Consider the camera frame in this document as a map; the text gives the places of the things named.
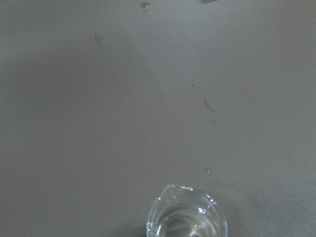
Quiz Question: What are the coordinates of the clear glass cup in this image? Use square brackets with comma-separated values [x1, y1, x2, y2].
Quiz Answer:
[146, 184, 228, 237]

